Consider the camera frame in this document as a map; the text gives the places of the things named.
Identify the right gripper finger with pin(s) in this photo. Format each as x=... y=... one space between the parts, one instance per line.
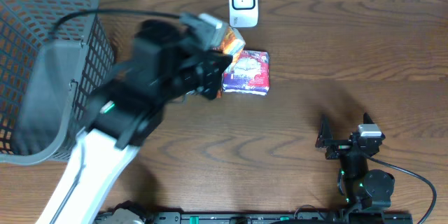
x=367 y=119
x=325 y=136

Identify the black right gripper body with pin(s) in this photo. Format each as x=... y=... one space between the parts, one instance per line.
x=338 y=148

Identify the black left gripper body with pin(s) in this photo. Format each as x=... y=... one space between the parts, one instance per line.
x=208 y=75

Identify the red orange patterned snack packet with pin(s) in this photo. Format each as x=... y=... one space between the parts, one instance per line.
x=233 y=45

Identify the red purple snack bag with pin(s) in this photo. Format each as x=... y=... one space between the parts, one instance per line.
x=249 y=75

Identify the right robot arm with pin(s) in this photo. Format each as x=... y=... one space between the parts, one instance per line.
x=368 y=192

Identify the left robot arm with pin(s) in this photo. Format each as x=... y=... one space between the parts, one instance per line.
x=167 y=63

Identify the white barcode scanner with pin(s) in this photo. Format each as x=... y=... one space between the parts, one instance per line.
x=243 y=13

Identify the gray plastic mesh basket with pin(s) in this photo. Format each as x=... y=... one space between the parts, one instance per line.
x=48 y=69

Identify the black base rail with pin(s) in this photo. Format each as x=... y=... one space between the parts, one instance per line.
x=242 y=218

